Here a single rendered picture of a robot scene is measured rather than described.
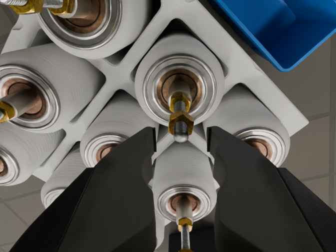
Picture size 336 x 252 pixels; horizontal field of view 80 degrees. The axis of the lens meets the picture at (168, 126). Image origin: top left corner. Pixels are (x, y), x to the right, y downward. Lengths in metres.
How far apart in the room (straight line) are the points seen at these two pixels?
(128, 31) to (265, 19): 0.33
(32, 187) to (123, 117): 0.57
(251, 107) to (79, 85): 0.21
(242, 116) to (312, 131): 0.39
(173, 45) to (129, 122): 0.10
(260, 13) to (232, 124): 0.28
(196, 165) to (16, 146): 0.24
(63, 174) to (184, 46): 0.24
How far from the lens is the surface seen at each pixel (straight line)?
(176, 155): 0.32
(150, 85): 0.21
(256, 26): 0.48
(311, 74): 0.55
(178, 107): 0.16
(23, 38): 0.33
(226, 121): 0.25
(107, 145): 0.25
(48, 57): 0.26
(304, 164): 0.68
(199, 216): 0.33
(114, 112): 0.27
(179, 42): 0.21
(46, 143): 0.36
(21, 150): 0.32
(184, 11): 0.27
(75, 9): 0.19
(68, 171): 0.33
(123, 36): 0.21
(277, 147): 0.27
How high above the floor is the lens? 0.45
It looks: 62 degrees down
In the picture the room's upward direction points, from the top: 176 degrees counter-clockwise
